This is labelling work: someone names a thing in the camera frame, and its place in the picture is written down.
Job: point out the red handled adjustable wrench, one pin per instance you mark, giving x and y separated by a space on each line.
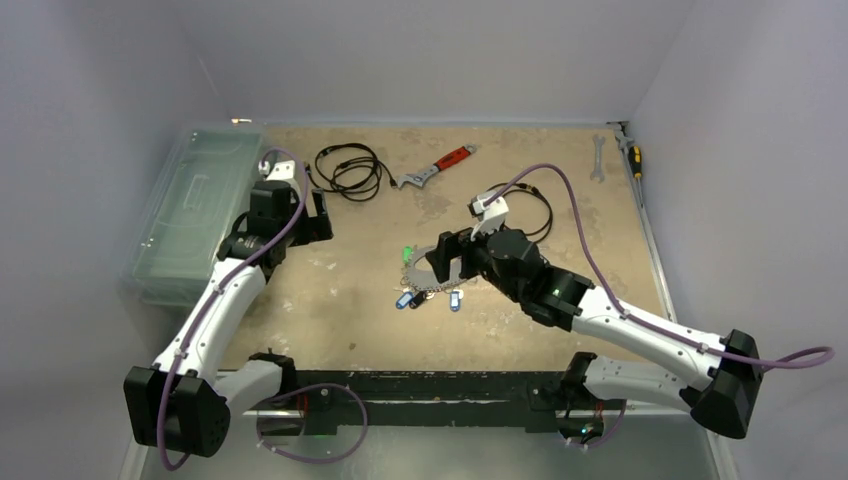
420 178

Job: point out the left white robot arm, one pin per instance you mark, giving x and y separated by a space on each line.
179 403

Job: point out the black key tag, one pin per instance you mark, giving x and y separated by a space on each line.
417 300

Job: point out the yellow black screwdriver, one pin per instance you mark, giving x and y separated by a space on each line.
632 153

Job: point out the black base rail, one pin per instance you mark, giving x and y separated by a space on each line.
535 401

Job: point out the blue key tag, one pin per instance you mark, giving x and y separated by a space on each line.
455 298
404 300

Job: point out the large metal key ring plate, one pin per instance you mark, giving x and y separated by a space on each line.
419 276

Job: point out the clear plastic storage box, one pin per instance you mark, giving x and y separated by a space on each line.
202 188

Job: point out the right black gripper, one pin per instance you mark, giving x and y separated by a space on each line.
460 252

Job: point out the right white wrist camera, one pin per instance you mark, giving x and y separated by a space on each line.
490 211

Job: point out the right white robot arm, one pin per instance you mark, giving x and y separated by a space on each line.
714 378

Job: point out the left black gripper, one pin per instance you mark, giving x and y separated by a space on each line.
315 228

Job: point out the silver open-end wrench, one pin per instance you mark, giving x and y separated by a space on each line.
597 173

